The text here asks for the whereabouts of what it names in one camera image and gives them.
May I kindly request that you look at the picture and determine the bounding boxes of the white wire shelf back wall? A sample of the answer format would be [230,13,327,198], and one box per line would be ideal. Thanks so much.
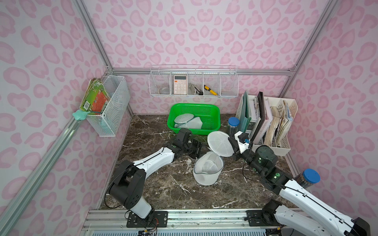
[148,65,239,97]

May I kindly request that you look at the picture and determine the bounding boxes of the white file organizer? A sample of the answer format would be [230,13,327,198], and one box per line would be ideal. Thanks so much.
[236,93,298,156]

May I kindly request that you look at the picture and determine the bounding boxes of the yellow black utility knife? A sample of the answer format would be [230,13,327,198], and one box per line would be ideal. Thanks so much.
[204,85,218,96]

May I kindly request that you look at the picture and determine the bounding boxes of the beige papers in organizer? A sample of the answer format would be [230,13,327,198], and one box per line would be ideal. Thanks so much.
[263,99,294,147]

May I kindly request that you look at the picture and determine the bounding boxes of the metal clips in shelf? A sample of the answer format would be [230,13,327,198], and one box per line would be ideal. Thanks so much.
[189,83,203,95]

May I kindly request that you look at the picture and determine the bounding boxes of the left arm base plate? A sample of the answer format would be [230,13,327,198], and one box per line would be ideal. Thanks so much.
[127,210,168,228]

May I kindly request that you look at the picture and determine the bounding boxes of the white calculator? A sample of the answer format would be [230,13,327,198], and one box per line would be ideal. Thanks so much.
[173,75,188,95]

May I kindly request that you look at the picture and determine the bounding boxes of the mint green star hook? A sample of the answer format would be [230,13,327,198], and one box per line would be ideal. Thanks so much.
[72,109,90,121]

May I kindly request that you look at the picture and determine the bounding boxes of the green plastic basket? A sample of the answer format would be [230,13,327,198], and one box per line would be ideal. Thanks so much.
[167,103,221,135]

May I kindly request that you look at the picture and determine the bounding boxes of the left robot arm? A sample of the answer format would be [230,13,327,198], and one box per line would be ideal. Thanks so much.
[106,128,202,220]

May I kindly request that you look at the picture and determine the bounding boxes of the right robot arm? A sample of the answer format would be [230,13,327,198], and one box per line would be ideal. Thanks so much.
[228,132,371,236]

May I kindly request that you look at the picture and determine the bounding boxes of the black binder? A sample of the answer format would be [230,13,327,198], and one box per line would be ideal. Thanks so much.
[251,91,266,143]

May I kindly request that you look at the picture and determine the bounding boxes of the white mesh bag in basket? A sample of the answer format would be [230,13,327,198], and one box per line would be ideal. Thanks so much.
[174,114,203,129]

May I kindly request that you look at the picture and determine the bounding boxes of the white book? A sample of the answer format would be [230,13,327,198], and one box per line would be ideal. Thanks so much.
[256,98,273,143]

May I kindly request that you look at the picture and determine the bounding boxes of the round metal tin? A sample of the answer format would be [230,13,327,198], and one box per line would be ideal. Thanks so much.
[158,86,170,95]

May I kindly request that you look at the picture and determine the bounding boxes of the white mesh laundry bag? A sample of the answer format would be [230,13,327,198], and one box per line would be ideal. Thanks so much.
[193,131,234,186]

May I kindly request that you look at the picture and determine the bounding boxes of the pencil tube blue lid standing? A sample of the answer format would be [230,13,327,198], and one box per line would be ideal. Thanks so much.
[227,117,240,138]

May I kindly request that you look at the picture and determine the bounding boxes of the green red booklet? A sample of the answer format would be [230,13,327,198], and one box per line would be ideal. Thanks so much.
[79,78,111,115]

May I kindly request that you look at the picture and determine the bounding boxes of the pencil tube blue lid lying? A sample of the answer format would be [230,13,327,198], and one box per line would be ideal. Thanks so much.
[294,168,321,188]

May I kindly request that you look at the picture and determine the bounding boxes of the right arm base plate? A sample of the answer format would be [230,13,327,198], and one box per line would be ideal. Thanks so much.
[244,210,280,227]

